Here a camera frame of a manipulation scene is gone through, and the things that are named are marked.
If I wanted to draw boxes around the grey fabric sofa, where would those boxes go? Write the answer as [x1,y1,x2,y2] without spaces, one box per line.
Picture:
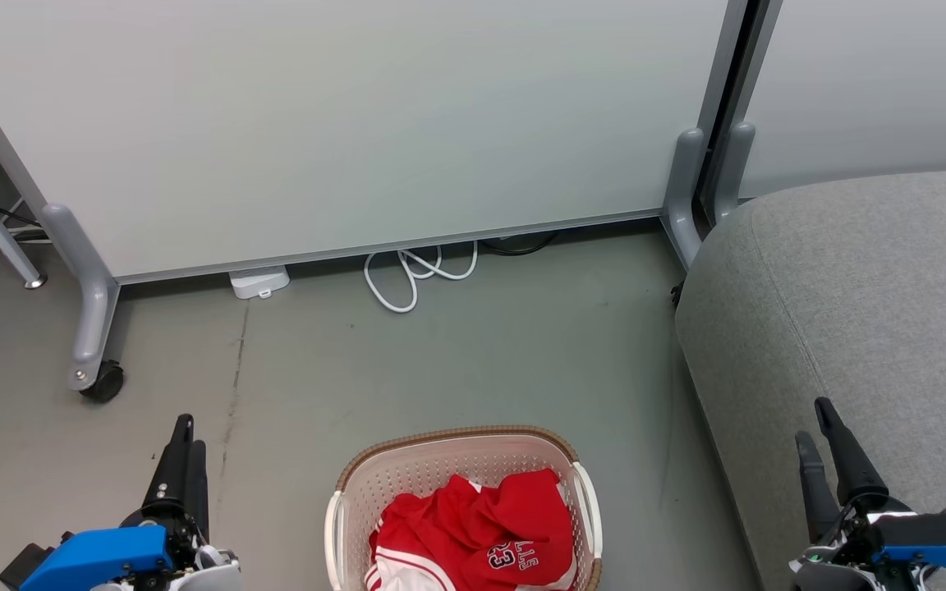
[674,167,946,591]

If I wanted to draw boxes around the narrow white partition panel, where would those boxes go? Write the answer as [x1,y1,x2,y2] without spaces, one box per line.
[701,0,946,227]

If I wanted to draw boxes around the black floor cable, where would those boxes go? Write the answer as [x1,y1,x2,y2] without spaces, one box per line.
[480,231,561,258]

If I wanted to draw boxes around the large white partition panel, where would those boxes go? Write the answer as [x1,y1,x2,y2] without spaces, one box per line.
[0,0,750,392]

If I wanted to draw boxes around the red printed basketball jersey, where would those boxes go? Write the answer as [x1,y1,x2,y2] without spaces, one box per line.
[370,468,577,591]

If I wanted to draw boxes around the cream plastic laundry basket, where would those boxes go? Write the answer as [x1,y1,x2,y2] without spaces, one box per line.
[324,424,604,591]

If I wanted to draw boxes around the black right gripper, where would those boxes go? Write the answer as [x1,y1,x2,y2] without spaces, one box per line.
[791,397,919,591]

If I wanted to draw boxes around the looped white cable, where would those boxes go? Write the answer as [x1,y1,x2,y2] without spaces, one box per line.
[363,241,480,314]

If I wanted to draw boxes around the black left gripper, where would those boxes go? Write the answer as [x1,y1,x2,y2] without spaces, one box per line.
[112,414,242,591]

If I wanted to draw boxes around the white power adapter box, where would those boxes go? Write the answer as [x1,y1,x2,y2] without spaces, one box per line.
[228,265,291,300]

